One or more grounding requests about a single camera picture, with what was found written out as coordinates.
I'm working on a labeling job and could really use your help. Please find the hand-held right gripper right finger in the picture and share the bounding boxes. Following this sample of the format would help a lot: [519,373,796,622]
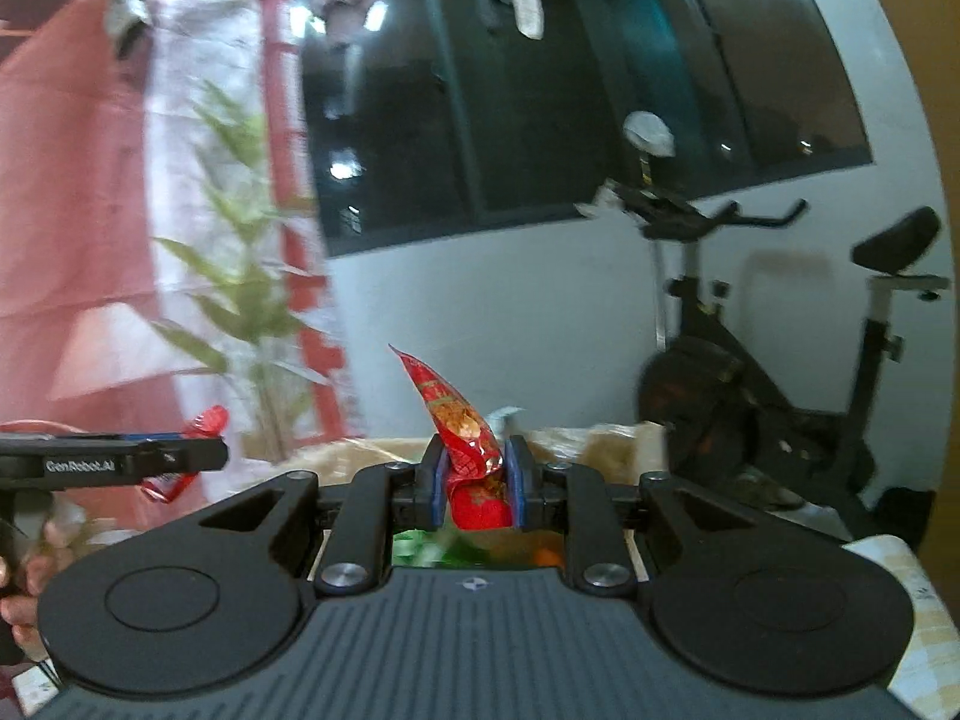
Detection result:
[504,435,762,592]

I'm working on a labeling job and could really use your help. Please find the dark glass window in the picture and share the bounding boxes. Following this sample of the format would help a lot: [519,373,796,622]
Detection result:
[300,0,875,260]

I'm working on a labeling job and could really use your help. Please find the small red snack packet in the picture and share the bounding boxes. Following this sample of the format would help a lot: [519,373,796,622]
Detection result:
[141,405,230,503]

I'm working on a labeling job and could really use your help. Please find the white plastic bag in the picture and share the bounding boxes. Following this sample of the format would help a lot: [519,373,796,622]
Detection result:
[624,111,676,158]

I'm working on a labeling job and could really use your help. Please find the crumpled white tissue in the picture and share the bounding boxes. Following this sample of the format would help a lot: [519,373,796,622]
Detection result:
[574,184,638,222]

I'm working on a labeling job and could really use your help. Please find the brown paper bag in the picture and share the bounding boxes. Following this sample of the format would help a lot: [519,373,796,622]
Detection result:
[300,405,668,481]

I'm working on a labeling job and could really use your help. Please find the metal pole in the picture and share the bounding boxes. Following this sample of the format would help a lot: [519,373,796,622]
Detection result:
[637,154,670,352]

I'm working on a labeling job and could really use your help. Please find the black exercise bike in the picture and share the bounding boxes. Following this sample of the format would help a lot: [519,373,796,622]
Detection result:
[574,180,953,541]

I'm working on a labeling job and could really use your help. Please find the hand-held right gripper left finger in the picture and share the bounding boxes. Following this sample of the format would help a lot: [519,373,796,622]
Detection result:
[196,435,451,595]

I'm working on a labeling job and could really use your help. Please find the person's left hand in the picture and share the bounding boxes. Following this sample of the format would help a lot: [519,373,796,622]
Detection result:
[0,517,83,665]

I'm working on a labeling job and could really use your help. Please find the light green vegetable snack packet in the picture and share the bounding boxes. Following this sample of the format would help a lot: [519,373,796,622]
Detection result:
[391,529,492,569]

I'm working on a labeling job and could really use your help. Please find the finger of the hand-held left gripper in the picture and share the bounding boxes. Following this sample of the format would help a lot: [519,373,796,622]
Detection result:
[124,431,230,485]

